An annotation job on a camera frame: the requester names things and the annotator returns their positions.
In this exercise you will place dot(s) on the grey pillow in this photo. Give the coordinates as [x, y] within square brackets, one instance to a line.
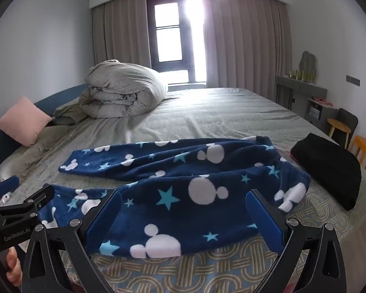
[68, 111]

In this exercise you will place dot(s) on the beige curtain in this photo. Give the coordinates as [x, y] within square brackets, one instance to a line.
[122, 36]
[247, 42]

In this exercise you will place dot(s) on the orange stool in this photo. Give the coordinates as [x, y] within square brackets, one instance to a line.
[361, 143]

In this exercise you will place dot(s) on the dark-framed window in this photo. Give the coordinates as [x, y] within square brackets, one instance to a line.
[167, 36]

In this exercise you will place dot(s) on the pink pillow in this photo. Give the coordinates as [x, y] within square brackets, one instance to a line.
[24, 122]

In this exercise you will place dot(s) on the person's left hand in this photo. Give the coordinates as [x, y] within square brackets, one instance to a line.
[13, 268]

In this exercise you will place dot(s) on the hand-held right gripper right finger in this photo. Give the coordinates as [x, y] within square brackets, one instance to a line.
[263, 219]

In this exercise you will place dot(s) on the pink item on desk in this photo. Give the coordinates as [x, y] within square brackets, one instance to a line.
[321, 100]

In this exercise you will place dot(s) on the grey desk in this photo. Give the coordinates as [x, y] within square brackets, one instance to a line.
[299, 88]

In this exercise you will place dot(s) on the bed with patterned bedsheet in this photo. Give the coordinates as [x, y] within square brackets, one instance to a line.
[219, 113]

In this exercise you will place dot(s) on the navy star fleece blanket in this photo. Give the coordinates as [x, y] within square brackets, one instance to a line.
[170, 171]

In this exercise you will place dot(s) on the round wooden stool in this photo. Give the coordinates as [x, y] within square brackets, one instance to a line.
[338, 125]

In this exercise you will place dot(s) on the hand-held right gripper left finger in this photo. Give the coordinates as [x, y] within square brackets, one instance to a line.
[102, 221]

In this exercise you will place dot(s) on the black folded cloth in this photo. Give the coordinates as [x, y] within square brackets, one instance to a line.
[326, 171]

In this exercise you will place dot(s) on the dark chair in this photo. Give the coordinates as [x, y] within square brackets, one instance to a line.
[349, 119]

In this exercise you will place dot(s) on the grey folded duvet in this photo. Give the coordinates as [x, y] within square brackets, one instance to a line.
[125, 91]

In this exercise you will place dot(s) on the yellow-green cup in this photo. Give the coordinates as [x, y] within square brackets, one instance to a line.
[306, 77]

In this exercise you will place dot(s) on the dark wall switch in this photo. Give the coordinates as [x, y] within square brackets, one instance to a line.
[353, 80]

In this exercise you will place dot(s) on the white box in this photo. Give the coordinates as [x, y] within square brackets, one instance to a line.
[314, 112]

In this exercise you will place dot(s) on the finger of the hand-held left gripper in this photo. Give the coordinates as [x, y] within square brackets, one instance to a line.
[27, 203]
[7, 186]

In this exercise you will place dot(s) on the cloud-shaped mirror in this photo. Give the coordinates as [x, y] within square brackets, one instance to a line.
[308, 64]

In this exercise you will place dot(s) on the blue bed headboard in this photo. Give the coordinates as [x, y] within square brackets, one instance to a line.
[59, 97]

